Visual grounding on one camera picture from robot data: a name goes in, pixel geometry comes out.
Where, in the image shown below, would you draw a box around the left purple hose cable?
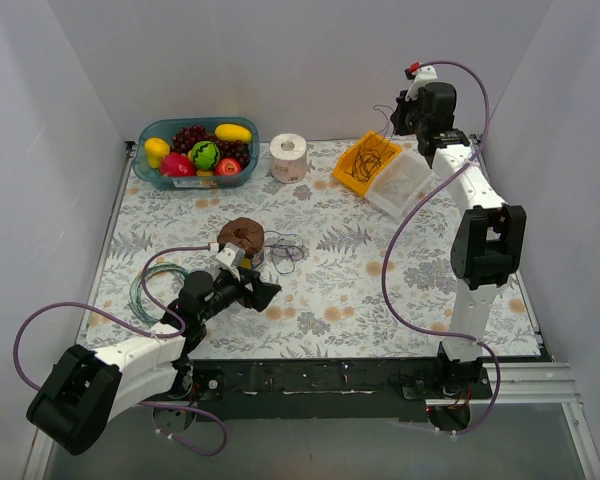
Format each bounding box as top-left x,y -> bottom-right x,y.
12,242 -> 229,457

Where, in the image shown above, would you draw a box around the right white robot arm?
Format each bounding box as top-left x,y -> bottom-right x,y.
391,81 -> 527,398

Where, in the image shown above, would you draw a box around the white plastic bin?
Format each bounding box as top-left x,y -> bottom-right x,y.
364,152 -> 435,220

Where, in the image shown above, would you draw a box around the brown wrapped paper roll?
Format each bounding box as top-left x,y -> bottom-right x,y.
217,217 -> 265,270

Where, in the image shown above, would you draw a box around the yellow toy mango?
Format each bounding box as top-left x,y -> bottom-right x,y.
214,123 -> 253,144

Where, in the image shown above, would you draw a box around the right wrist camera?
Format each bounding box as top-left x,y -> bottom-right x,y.
405,62 -> 438,100

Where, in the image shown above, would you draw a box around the red toy apple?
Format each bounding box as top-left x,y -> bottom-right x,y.
214,157 -> 242,176

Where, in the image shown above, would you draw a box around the floral table mat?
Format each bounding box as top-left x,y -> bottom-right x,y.
75,137 -> 542,360

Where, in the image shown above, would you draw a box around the purple thin cable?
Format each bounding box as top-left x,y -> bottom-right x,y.
263,229 -> 307,276

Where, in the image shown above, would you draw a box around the white toilet paper roll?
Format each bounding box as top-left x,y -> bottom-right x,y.
269,133 -> 308,184

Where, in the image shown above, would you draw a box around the yellow plastic bin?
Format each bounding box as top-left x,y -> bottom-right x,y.
332,131 -> 402,197

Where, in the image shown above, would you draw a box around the yellow toy pear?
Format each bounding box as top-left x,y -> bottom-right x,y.
144,137 -> 171,169

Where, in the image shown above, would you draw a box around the teal fruit basket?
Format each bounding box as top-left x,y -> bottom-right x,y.
133,117 -> 259,190

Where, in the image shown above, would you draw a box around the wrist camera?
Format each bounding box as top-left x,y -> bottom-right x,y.
209,242 -> 245,280
405,62 -> 438,100

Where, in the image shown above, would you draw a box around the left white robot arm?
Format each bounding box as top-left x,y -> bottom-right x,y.
26,268 -> 282,455

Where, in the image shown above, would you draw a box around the aluminium frame rail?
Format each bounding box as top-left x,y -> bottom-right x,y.
424,363 -> 581,406

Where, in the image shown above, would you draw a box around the dark red toy grapes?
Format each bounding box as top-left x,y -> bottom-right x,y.
171,125 -> 251,169

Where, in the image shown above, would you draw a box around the toy watermelon ball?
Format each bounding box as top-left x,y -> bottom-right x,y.
188,141 -> 220,171

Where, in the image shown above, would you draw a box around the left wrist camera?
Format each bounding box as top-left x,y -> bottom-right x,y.
209,242 -> 245,280

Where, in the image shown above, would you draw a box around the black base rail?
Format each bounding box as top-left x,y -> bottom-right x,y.
151,358 -> 495,422

